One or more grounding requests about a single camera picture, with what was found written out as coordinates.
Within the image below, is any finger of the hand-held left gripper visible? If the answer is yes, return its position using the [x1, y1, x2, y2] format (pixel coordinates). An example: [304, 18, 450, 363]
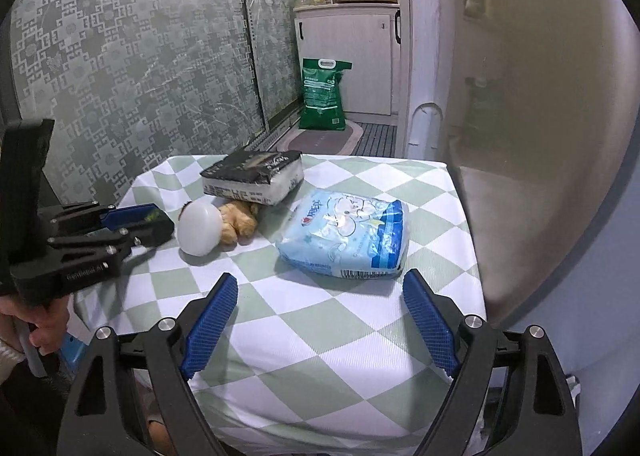
[47, 217, 176, 262]
[42, 201, 162, 234]

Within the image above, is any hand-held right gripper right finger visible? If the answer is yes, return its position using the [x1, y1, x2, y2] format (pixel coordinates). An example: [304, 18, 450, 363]
[402, 269, 583, 456]

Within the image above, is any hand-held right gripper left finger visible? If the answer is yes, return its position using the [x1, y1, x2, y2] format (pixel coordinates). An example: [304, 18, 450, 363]
[57, 273, 238, 456]

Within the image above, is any green rice bag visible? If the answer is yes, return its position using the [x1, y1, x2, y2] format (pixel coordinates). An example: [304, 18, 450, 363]
[299, 58, 352, 131]

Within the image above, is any white egg-shaped ball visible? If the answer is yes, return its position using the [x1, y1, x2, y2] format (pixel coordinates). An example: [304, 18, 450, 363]
[176, 201, 222, 257]

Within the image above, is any white kitchen cabinet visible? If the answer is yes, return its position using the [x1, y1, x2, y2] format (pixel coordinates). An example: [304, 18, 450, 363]
[293, 2, 401, 117]

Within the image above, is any narrow patterned glass sliding door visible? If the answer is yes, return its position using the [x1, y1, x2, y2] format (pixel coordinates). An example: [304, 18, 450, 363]
[239, 0, 308, 133]

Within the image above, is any grey refrigerator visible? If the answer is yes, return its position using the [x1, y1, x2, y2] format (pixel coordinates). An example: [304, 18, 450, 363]
[435, 0, 640, 456]

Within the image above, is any oval grey floor mat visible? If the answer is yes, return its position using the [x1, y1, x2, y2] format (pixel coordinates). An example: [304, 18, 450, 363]
[285, 122, 365, 155]

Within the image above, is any person's left forearm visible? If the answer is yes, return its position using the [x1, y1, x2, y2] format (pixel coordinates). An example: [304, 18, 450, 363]
[0, 333, 27, 384]

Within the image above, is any black and white packet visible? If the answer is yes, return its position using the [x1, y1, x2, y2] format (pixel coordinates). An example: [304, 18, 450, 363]
[200, 150, 306, 207]

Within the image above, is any person's left hand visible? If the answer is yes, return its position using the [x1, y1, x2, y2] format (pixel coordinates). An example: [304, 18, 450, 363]
[0, 293, 71, 357]

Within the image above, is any ginger root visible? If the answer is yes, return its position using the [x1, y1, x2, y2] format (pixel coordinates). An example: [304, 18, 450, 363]
[217, 202, 261, 249]

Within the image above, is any light blue tissue pack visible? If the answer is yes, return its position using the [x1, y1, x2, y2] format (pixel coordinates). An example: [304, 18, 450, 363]
[276, 189, 410, 280]

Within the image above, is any wide patterned glass sliding door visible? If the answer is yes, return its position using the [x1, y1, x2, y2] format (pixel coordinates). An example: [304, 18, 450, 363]
[7, 0, 266, 209]

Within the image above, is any green white checkered tablecloth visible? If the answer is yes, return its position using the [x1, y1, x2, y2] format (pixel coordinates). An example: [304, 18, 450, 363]
[75, 153, 488, 447]

